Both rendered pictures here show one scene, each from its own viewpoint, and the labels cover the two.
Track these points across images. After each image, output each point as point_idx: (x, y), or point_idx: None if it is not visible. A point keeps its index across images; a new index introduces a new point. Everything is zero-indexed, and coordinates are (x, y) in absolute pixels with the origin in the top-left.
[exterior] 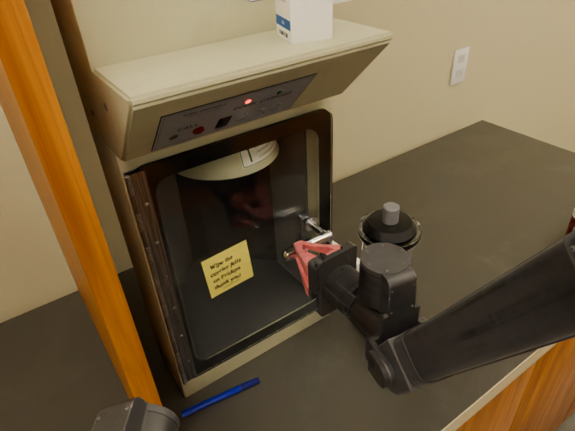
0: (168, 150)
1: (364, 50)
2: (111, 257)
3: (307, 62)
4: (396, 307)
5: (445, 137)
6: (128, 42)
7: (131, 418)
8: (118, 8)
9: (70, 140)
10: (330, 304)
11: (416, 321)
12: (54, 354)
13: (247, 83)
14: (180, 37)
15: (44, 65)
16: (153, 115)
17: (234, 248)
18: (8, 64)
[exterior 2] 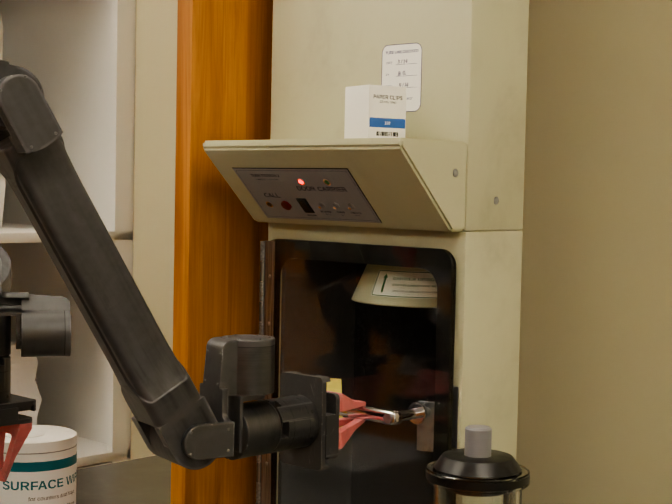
0: (301, 235)
1: (374, 152)
2: (188, 274)
3: (316, 148)
4: (208, 375)
5: None
6: (294, 129)
7: (51, 299)
8: (293, 103)
9: (189, 167)
10: (290, 450)
11: (220, 414)
12: None
13: (275, 154)
14: (327, 133)
15: (190, 114)
16: (224, 162)
17: (329, 382)
18: (177, 110)
